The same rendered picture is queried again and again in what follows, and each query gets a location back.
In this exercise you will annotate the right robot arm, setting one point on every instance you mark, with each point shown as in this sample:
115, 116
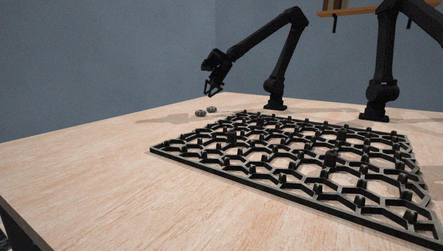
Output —
275, 83

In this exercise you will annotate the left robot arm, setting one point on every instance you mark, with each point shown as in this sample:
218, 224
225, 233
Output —
425, 16

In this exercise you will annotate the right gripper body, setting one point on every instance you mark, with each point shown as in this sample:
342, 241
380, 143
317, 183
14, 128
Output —
218, 81

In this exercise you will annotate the grey metal gear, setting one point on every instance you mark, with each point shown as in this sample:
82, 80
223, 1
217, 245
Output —
200, 112
211, 109

